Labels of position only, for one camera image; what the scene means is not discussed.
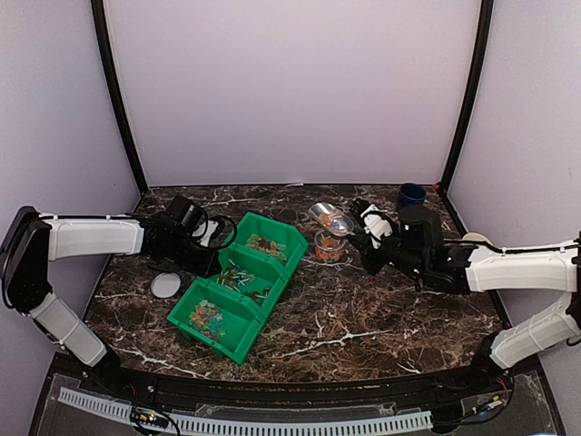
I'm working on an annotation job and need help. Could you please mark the beige ceramic mug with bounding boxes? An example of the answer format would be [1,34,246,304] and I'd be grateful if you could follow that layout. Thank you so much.
[462,232,489,243]

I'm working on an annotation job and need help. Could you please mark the red-orange gummy candies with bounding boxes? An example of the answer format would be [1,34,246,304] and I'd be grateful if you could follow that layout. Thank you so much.
[189,300,227,341]

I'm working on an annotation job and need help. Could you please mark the white round lid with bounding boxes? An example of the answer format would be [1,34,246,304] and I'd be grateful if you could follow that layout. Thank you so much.
[151,272,181,299]

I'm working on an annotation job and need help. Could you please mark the yellow-green gummy candies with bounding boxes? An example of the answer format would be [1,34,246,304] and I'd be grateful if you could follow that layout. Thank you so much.
[246,233,287,263]

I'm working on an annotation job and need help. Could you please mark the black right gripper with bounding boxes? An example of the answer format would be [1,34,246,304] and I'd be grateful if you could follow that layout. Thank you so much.
[349,221,429,279]

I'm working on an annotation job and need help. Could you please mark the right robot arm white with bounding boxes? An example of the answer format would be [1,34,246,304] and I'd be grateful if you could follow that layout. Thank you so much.
[349,199,580,394]

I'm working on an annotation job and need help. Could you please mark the lollipop candies pile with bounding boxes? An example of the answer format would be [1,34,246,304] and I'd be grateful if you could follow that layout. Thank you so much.
[216,260,271,302]

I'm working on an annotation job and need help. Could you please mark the silver metal scoop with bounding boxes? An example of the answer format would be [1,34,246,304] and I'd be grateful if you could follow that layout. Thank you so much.
[309,203,354,238]

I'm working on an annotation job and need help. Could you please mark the green three-compartment candy bin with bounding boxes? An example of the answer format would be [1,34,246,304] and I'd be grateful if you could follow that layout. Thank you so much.
[167,213,309,364]

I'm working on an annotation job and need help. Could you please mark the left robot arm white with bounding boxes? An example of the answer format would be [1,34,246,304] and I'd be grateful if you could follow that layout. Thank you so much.
[1,206,226,396]

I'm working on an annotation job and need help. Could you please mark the dark blue mug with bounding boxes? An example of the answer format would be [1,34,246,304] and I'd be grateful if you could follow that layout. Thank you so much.
[398,183,427,209]

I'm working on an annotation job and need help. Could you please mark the black front rail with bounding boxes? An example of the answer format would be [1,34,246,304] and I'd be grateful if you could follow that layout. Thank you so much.
[81,368,514,409]

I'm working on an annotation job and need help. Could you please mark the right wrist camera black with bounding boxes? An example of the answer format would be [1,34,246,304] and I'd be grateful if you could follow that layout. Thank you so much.
[359,204,396,249]

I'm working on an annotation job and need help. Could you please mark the white slotted cable duct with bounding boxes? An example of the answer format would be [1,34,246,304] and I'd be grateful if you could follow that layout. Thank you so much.
[56,387,434,435]

